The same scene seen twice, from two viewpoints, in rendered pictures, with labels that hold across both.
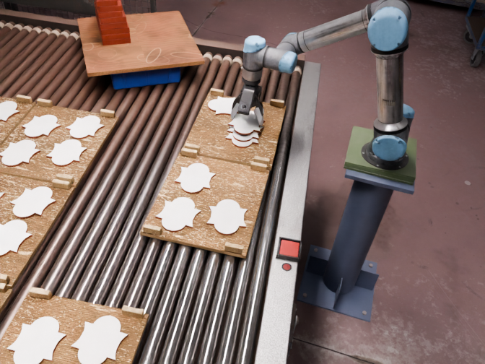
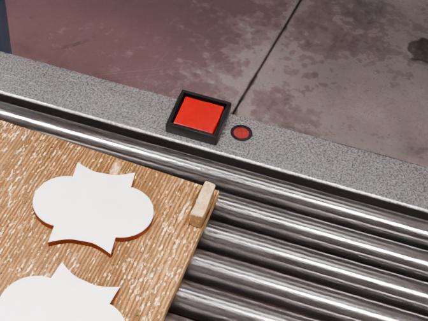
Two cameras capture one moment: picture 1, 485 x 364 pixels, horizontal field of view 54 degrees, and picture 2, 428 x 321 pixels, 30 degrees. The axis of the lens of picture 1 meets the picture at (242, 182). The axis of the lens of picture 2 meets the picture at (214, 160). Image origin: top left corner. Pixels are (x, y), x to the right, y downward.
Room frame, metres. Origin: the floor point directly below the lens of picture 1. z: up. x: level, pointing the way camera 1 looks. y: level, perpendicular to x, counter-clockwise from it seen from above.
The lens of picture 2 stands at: (0.87, 0.64, 1.74)
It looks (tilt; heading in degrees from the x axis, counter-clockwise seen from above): 48 degrees down; 274
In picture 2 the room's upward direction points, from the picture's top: 8 degrees clockwise
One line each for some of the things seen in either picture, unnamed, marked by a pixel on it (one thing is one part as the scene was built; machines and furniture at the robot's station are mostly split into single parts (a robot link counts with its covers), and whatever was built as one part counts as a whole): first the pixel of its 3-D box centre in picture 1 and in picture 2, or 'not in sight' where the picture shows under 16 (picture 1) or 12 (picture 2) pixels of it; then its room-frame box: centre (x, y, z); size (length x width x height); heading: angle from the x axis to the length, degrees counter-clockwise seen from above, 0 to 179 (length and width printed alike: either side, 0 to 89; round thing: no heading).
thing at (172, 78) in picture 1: (141, 59); not in sight; (1.94, 0.52, 0.97); 0.31 x 0.31 x 0.10; 22
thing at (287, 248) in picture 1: (289, 249); (199, 117); (0.96, -0.17, 0.92); 0.06 x 0.06 x 0.01; 84
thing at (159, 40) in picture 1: (138, 40); not in sight; (2.00, 0.54, 1.03); 0.50 x 0.50 x 0.02; 22
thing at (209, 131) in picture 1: (237, 128); not in sight; (1.55, 0.04, 0.93); 0.41 x 0.35 x 0.02; 172
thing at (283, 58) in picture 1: (281, 58); not in sight; (1.55, -0.10, 1.27); 0.11 x 0.11 x 0.08; 73
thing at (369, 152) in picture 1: (387, 145); not in sight; (1.51, -0.56, 0.95); 0.15 x 0.15 x 0.10
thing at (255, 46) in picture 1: (254, 53); not in sight; (1.56, 0.00, 1.27); 0.09 x 0.08 x 0.11; 73
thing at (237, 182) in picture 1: (209, 200); (14, 245); (1.14, 0.11, 0.93); 0.41 x 0.35 x 0.02; 171
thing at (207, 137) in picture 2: (289, 248); (199, 116); (0.96, -0.17, 0.92); 0.08 x 0.08 x 0.02; 84
